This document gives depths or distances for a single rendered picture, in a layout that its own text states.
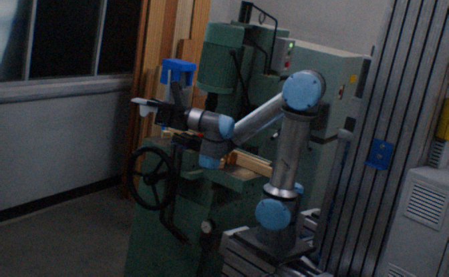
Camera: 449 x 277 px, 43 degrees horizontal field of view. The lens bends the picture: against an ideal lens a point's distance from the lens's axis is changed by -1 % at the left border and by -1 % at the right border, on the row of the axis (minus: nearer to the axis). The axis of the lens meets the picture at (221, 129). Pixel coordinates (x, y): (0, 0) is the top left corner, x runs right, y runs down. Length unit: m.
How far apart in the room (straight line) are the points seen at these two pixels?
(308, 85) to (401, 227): 0.56
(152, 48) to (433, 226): 2.76
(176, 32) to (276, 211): 2.72
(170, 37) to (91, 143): 0.99
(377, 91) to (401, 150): 0.21
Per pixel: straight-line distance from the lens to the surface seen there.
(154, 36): 4.17
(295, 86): 1.80
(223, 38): 2.57
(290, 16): 5.07
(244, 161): 2.61
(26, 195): 3.88
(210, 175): 2.54
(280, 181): 1.89
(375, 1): 4.84
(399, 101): 1.96
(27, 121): 3.68
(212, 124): 1.92
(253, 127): 2.01
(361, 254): 2.10
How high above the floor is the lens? 1.68
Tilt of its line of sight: 14 degrees down
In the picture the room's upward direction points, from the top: 11 degrees clockwise
